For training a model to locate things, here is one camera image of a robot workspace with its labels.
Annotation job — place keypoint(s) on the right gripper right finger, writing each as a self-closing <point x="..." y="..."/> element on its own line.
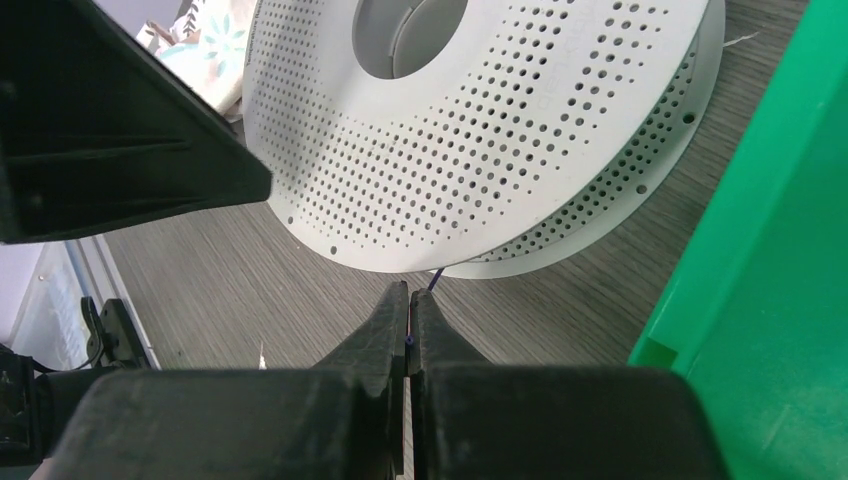
<point x="475" y="419"/>

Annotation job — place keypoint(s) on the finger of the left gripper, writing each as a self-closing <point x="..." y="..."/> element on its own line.
<point x="97" y="135"/>

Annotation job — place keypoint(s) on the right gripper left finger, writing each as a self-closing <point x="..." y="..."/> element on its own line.
<point x="339" y="419"/>

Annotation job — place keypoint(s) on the clear plastic cable spool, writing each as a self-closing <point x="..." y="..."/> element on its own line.
<point x="483" y="139"/>

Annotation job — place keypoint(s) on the white floral cloth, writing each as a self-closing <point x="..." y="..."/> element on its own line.
<point x="206" y="49"/>

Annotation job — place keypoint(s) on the green three-compartment bin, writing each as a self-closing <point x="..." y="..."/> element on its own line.
<point x="755" y="314"/>

